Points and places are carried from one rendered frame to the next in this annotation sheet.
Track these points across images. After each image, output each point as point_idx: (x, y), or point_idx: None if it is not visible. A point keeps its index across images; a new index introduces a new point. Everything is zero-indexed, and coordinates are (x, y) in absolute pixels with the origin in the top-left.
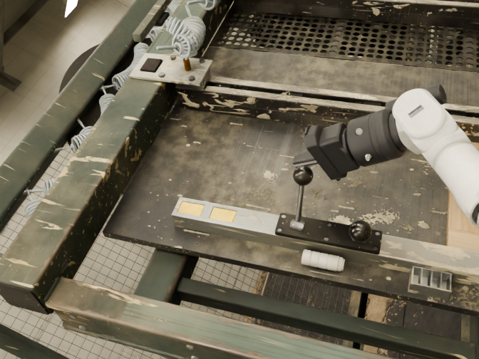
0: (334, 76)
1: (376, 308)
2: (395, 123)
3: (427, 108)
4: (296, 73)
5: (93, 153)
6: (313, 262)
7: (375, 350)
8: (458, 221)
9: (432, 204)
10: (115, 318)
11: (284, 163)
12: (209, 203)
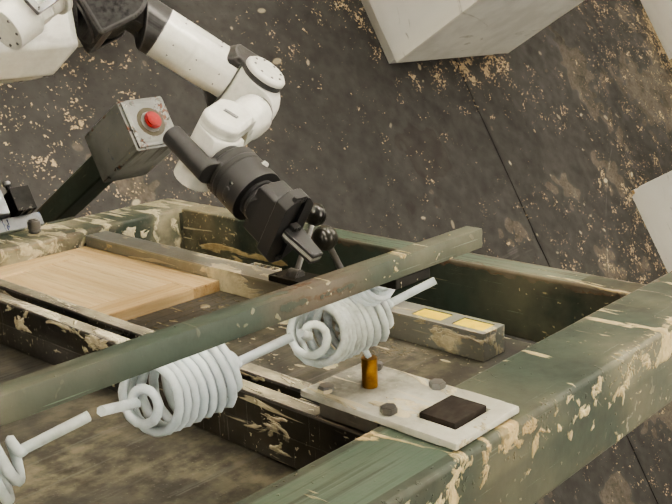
0: (41, 450)
1: None
2: (236, 144)
3: (224, 106)
4: (98, 477)
5: (618, 328)
6: None
7: None
8: (176, 289)
9: (172, 313)
10: (595, 276)
11: (293, 370)
12: (444, 323)
